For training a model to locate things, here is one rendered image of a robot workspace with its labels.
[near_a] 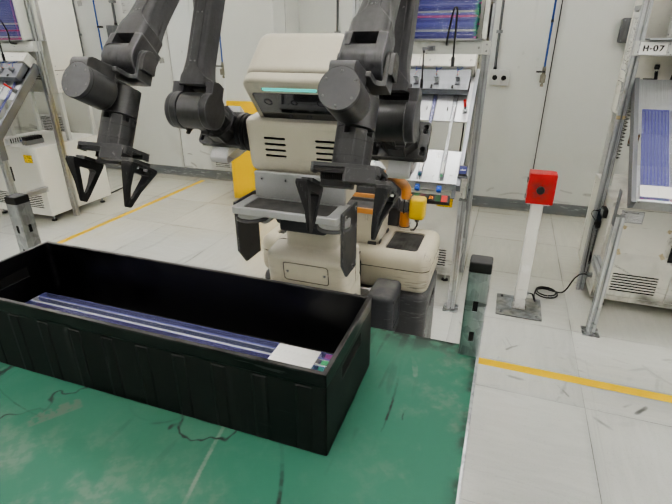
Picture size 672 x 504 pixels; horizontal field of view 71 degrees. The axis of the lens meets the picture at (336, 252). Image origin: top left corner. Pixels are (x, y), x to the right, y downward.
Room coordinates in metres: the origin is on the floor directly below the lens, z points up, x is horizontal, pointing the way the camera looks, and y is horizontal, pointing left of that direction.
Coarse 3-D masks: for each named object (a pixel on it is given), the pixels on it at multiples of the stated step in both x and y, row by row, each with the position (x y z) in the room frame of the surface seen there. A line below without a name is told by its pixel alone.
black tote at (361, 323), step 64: (64, 256) 0.72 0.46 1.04; (128, 256) 0.67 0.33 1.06; (0, 320) 0.54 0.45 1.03; (64, 320) 0.50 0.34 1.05; (192, 320) 0.64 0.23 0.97; (256, 320) 0.60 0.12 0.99; (320, 320) 0.56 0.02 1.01; (128, 384) 0.47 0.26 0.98; (192, 384) 0.44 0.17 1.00; (256, 384) 0.41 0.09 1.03; (320, 384) 0.38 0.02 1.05; (320, 448) 0.38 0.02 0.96
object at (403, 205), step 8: (360, 192) 1.55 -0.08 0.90; (368, 192) 1.54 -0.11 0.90; (400, 192) 1.52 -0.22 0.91; (400, 200) 1.44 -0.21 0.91; (408, 200) 1.43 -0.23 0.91; (392, 208) 1.50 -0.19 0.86; (400, 208) 1.43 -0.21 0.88; (408, 208) 1.43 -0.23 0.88; (392, 216) 1.49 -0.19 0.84; (392, 224) 1.48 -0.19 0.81
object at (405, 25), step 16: (416, 0) 0.98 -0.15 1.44; (400, 16) 0.95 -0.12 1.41; (416, 16) 0.98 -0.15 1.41; (400, 32) 0.94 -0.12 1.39; (400, 48) 0.93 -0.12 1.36; (400, 64) 0.92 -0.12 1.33; (400, 80) 0.90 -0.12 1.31; (384, 96) 0.94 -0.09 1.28; (400, 96) 0.93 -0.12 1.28; (416, 96) 0.89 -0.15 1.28; (416, 112) 0.88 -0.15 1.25; (416, 128) 0.89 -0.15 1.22
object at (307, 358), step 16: (32, 304) 0.64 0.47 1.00; (48, 304) 0.64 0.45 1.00; (64, 304) 0.64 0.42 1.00; (80, 304) 0.64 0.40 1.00; (96, 304) 0.64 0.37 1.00; (112, 320) 0.59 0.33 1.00; (128, 320) 0.59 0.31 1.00; (144, 320) 0.59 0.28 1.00; (160, 320) 0.59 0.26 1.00; (176, 336) 0.55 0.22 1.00; (192, 336) 0.55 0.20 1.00; (208, 336) 0.55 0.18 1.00; (224, 336) 0.55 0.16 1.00; (240, 336) 0.55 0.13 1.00; (240, 352) 0.51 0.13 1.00; (256, 352) 0.51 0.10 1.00; (272, 352) 0.51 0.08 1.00; (288, 352) 0.51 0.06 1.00; (304, 352) 0.51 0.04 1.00; (320, 352) 0.51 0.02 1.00; (320, 368) 0.48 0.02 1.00
